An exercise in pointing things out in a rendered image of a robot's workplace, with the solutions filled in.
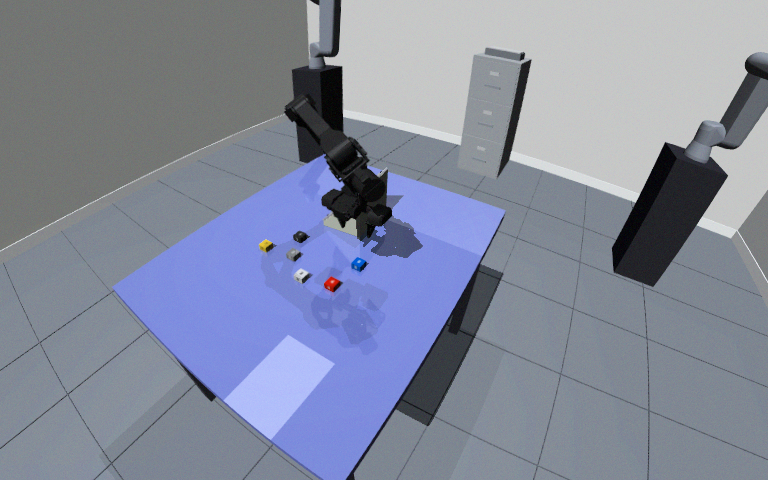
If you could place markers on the blue block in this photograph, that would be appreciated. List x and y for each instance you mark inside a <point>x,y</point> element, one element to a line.
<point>358,264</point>

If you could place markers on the red block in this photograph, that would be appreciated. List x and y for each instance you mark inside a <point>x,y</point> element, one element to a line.
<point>332,284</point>

